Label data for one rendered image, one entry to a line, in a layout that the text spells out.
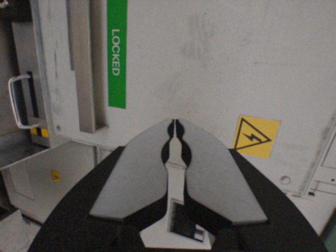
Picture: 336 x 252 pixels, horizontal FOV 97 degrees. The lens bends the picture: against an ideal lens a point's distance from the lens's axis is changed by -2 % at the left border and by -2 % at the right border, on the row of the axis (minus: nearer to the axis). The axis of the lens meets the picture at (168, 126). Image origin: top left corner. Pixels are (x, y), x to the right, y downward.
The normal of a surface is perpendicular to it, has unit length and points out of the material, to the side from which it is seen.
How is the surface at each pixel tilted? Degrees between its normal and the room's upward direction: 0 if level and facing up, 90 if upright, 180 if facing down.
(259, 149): 90
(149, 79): 90
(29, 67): 90
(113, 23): 90
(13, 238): 0
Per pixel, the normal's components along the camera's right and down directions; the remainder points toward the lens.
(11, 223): 0.95, 0.18
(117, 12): -0.29, 0.27
